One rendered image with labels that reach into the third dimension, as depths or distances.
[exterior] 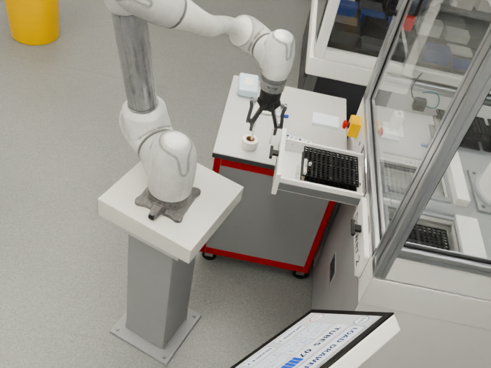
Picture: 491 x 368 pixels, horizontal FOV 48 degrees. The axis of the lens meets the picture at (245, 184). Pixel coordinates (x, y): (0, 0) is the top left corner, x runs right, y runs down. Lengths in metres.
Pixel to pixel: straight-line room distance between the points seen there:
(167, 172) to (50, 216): 1.37
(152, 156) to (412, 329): 1.06
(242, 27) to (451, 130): 0.81
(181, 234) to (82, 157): 1.62
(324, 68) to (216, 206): 1.14
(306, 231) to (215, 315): 0.59
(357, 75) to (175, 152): 1.36
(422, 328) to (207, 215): 0.83
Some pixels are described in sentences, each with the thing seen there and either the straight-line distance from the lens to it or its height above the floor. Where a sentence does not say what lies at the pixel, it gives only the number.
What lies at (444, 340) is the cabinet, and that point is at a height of 0.69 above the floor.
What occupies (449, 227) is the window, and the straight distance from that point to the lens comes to 1.66.
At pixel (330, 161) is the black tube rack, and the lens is 2.19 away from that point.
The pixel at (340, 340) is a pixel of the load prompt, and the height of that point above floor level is 1.16.
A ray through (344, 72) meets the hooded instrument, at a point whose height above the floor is 0.86.
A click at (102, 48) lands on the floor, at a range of 4.40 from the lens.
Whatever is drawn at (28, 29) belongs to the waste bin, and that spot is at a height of 0.13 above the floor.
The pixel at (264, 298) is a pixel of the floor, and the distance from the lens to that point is 2.80.
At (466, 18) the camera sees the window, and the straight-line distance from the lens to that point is 1.58.
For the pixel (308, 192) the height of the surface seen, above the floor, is 0.85.
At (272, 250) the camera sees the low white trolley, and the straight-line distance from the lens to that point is 2.72.
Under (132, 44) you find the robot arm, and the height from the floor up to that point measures 1.40.
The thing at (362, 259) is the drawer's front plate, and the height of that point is 0.91.
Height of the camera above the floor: 2.25
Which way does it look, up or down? 43 degrees down
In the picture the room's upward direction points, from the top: 13 degrees clockwise
